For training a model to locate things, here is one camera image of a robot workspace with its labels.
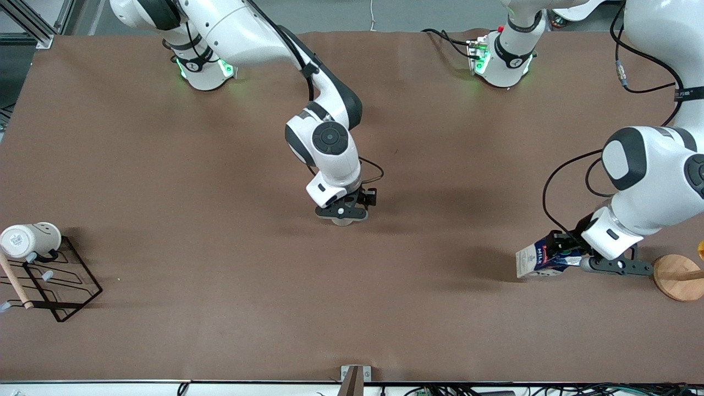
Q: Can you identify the white smiley mug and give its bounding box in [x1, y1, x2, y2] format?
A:
[0, 222, 62, 260]

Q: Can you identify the white cart base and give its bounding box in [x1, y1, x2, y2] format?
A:
[550, 0, 614, 24]

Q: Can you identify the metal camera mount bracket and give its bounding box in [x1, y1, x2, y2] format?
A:
[337, 365, 372, 396]

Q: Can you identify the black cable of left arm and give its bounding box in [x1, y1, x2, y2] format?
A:
[542, 0, 687, 238]

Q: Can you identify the round wooden stand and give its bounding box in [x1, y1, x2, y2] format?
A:
[652, 254, 704, 303]

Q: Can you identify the black cable bundle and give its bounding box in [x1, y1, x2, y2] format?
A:
[379, 384, 704, 396]

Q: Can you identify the black wire mug rack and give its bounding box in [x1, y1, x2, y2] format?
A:
[0, 235, 103, 323]

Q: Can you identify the black base cable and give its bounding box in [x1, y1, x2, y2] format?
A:
[421, 27, 476, 59]

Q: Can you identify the blue white milk carton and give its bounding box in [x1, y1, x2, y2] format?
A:
[515, 231, 588, 279]

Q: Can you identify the aluminium frame post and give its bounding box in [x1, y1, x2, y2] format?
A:
[0, 0, 57, 50]

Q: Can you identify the wooden rod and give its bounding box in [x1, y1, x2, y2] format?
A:
[0, 253, 34, 310]

